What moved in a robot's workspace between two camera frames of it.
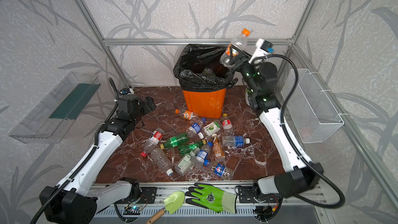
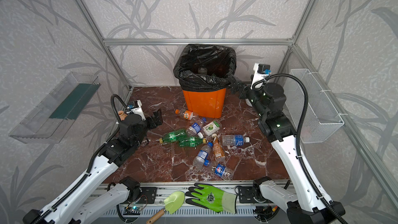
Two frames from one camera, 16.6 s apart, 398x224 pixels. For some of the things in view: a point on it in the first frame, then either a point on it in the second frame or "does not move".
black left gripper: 146,105 -> 152,120
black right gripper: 241,59 -> 242,88
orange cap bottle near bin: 187,114 does not move
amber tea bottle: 217,148 does not move
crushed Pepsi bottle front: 222,171 does not move
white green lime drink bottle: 212,127 does not move
